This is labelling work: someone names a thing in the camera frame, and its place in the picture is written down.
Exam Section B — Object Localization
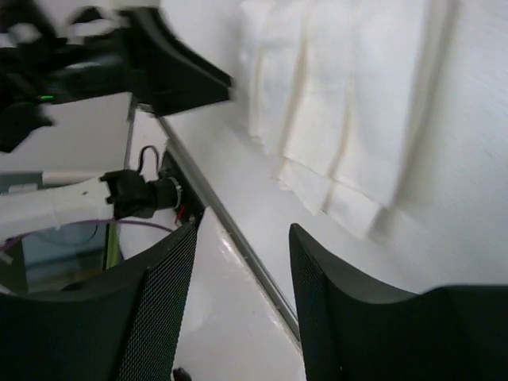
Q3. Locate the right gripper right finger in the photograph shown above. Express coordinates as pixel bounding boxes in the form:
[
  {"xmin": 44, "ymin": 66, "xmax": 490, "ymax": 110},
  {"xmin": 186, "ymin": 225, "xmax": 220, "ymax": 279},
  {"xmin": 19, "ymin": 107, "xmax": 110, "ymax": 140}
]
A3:
[{"xmin": 289, "ymin": 224, "xmax": 507, "ymax": 380}]

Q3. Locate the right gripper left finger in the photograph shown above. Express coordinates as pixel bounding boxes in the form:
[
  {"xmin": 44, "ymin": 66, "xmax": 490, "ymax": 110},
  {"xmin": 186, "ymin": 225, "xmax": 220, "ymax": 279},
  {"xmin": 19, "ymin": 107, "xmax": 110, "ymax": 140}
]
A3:
[{"xmin": 1, "ymin": 223, "xmax": 197, "ymax": 380}]

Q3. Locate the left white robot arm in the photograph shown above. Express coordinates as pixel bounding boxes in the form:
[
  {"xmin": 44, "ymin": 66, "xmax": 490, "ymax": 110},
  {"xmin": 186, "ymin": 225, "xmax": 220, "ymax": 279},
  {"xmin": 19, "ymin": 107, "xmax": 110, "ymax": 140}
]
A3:
[{"xmin": 1, "ymin": 1, "xmax": 232, "ymax": 244}]

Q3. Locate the aluminium table frame rail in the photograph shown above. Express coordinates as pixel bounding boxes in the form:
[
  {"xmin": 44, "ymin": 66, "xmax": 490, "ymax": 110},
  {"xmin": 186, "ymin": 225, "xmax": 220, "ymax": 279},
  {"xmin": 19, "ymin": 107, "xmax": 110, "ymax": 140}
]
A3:
[{"xmin": 157, "ymin": 117, "xmax": 300, "ymax": 341}]

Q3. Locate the white fabric skirt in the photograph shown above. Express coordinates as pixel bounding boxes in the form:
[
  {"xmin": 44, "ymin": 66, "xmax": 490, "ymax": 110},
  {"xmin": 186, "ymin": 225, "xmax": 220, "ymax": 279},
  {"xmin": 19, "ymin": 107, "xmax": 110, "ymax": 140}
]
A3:
[{"xmin": 237, "ymin": 1, "xmax": 457, "ymax": 238}]

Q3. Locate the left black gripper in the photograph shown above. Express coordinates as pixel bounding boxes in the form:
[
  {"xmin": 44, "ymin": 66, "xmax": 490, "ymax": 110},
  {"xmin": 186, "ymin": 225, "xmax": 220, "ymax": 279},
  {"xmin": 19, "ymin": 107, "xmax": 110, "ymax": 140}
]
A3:
[{"xmin": 1, "ymin": 6, "xmax": 232, "ymax": 153}]

